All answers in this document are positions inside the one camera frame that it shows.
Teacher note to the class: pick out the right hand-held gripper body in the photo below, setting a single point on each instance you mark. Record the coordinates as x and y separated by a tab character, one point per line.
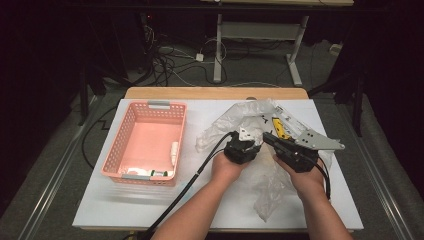
300	156

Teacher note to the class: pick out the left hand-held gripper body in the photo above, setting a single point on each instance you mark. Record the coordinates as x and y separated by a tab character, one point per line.
241	150

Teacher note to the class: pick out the clear plastic bag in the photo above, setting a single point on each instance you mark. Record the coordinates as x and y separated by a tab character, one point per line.
246	115

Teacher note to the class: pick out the pink plastic basket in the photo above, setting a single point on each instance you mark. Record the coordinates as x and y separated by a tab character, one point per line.
143	133

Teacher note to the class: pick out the person's left hand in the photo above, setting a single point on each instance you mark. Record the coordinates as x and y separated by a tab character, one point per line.
226	170

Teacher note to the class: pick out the person's right hand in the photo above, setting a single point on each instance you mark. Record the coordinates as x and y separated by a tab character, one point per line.
308	185

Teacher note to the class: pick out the white board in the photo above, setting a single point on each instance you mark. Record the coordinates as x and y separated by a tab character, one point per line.
206	113

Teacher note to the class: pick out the black stand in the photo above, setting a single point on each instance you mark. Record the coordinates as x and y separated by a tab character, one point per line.
353	90
87	86

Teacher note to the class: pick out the white power adapter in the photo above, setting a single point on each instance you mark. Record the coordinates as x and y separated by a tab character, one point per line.
199	57

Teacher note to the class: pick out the metal rail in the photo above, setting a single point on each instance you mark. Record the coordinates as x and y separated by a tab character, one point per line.
383	186
53	173

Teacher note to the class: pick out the white desk frame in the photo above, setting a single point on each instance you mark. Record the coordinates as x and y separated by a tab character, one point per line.
260	30

